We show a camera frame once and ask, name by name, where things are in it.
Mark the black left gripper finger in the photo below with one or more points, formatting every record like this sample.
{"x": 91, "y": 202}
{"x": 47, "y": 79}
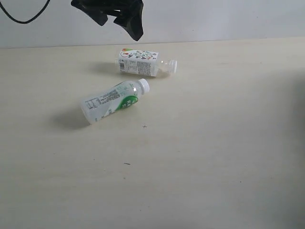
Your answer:
{"x": 97, "y": 16}

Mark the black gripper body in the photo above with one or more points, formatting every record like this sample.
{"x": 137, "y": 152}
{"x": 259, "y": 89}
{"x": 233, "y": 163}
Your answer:
{"x": 107, "y": 4}

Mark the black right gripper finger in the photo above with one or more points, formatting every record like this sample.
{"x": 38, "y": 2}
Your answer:
{"x": 131, "y": 22}

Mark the clear bottle white printed label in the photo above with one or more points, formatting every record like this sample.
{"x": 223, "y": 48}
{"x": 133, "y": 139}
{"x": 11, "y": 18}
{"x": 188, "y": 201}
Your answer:
{"x": 145, "y": 63}

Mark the white bottle green label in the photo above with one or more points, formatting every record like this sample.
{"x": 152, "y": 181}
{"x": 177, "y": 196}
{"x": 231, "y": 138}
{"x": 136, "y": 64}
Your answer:
{"x": 119, "y": 97}

